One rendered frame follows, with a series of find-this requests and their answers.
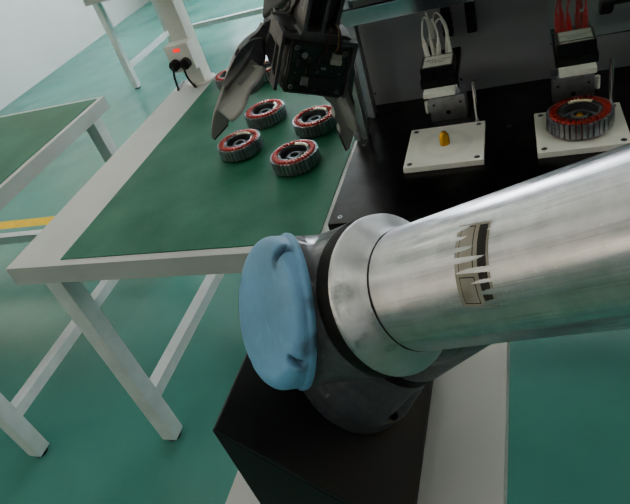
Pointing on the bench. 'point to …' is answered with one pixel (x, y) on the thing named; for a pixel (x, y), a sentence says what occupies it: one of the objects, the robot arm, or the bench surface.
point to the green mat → (216, 188)
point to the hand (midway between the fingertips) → (280, 142)
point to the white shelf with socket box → (183, 45)
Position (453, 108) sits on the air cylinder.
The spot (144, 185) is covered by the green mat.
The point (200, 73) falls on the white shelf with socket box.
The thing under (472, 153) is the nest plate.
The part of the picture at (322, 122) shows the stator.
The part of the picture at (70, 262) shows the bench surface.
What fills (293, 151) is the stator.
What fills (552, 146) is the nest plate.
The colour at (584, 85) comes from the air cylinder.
